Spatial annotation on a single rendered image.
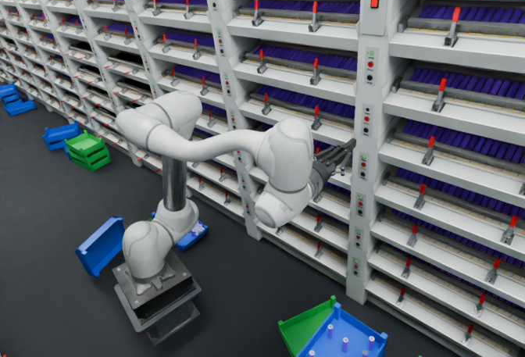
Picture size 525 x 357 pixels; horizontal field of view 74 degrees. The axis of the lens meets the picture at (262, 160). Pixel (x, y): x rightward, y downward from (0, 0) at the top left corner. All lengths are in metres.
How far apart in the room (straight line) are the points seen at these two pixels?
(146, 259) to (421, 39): 1.29
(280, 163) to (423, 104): 0.54
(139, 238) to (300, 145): 0.95
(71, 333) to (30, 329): 0.23
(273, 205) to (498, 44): 0.68
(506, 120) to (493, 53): 0.19
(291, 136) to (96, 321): 1.61
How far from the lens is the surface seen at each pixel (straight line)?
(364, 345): 1.42
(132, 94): 2.64
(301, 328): 1.81
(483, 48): 1.06
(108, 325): 2.07
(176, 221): 1.61
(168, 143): 1.10
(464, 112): 1.14
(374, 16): 1.11
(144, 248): 1.55
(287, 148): 0.77
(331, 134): 1.36
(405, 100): 1.18
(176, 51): 1.97
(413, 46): 1.09
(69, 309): 2.25
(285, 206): 0.88
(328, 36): 1.21
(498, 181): 1.21
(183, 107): 1.26
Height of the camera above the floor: 1.56
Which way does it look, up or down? 33 degrees down
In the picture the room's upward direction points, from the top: 7 degrees counter-clockwise
